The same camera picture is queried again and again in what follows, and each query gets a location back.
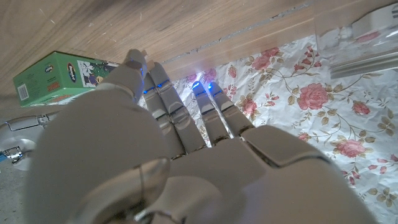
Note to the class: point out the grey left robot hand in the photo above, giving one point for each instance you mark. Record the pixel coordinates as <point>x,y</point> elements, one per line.
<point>217,180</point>

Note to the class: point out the green cartoon puzzle box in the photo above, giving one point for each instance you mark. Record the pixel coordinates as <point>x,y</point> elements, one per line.
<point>46,81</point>

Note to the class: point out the clear glass jar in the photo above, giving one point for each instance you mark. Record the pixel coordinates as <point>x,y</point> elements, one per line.
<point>357,46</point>

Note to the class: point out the floral backdrop cloth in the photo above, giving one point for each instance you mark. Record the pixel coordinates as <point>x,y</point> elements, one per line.
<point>326,109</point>

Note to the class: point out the clear plastic syringe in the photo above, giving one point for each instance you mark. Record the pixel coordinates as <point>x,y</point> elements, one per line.
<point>25,123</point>

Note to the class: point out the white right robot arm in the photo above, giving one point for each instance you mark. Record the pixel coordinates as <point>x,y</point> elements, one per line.
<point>18,144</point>

